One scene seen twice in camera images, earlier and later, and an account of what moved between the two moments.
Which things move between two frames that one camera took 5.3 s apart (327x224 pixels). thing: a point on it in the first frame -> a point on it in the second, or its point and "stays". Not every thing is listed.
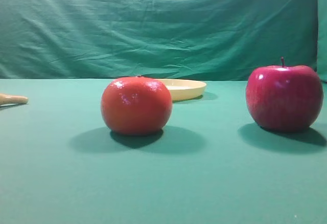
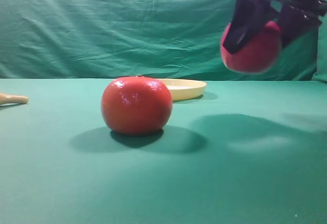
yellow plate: [181, 89] stays
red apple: [284, 98] -> [258, 54]
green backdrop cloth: [185, 29] stays
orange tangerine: [136, 105] stays
